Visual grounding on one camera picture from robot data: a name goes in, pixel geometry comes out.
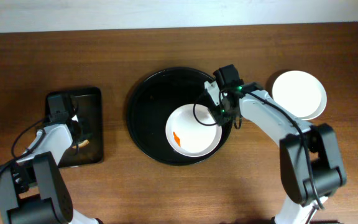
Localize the orange sauce stain front plate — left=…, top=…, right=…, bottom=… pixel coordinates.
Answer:
left=173, top=132, right=181, bottom=147

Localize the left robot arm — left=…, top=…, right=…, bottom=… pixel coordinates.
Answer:
left=0, top=116, right=101, bottom=224

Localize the pale green plate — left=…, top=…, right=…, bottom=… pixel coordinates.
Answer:
left=298, top=105, right=326, bottom=120

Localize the green orange sponge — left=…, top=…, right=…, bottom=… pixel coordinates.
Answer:
left=72, top=139, right=90, bottom=149

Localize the white plate front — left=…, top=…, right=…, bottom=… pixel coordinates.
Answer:
left=165, top=104, right=223, bottom=157

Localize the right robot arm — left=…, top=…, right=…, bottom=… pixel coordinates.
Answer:
left=204, top=82, right=347, bottom=223

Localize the black rectangular tray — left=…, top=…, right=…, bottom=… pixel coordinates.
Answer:
left=44, top=87, right=104, bottom=168

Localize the white plate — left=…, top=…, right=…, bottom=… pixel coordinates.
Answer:
left=272, top=70, right=327, bottom=117
left=165, top=104, right=223, bottom=157

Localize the round black tray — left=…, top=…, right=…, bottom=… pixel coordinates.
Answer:
left=126, top=67, right=232, bottom=166

